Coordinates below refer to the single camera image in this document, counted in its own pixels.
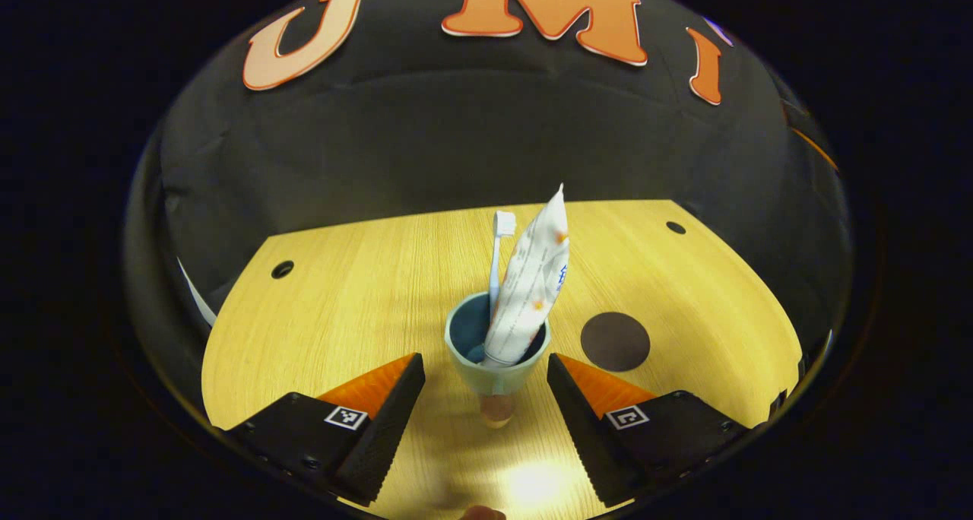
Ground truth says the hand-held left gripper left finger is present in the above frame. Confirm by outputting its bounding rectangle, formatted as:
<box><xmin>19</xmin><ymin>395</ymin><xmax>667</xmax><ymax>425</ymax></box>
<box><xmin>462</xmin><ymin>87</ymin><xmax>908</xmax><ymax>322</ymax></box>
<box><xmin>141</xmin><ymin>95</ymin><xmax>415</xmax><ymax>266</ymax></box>
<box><xmin>226</xmin><ymin>353</ymin><xmax>426</xmax><ymax>507</ymax></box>

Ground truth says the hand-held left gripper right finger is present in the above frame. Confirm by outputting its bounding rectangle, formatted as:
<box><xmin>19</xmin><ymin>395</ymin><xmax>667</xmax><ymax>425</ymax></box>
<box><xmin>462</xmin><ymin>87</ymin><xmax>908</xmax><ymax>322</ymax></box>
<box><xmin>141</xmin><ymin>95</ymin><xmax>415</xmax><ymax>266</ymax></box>
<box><xmin>546</xmin><ymin>353</ymin><xmax>753</xmax><ymax>507</ymax></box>

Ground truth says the dark round coaster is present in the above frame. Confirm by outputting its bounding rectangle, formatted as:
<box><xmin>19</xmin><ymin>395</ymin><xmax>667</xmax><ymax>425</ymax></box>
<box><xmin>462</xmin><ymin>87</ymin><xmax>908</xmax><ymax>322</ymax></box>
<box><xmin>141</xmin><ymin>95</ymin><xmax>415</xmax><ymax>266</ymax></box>
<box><xmin>580</xmin><ymin>312</ymin><xmax>652</xmax><ymax>373</ymax></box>

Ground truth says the blue-grey cup with wooden handle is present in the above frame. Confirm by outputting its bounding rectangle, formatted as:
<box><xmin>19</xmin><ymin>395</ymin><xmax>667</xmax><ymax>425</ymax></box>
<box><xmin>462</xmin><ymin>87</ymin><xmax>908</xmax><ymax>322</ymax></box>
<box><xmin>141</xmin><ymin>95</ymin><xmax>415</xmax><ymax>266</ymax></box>
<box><xmin>445</xmin><ymin>292</ymin><xmax>552</xmax><ymax>428</ymax></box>

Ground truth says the white toothpaste tube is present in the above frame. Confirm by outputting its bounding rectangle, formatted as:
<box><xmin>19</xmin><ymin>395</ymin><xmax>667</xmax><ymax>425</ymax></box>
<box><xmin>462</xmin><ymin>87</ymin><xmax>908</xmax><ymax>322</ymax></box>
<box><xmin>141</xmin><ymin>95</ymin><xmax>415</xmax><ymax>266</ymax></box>
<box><xmin>483</xmin><ymin>184</ymin><xmax>571</xmax><ymax>369</ymax></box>

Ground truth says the white toothbrush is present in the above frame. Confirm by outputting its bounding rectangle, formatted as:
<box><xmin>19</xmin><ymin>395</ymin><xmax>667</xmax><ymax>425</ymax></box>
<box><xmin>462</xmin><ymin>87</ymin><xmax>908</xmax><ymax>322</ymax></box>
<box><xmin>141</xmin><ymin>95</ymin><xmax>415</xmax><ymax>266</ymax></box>
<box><xmin>488</xmin><ymin>211</ymin><xmax>518</xmax><ymax>315</ymax></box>

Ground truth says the wooden desktop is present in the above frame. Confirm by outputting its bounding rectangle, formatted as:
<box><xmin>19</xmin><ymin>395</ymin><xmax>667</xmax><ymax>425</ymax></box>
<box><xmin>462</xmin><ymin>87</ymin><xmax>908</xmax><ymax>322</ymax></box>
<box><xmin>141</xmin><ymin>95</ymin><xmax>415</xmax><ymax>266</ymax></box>
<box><xmin>201</xmin><ymin>199</ymin><xmax>805</xmax><ymax>520</ymax></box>

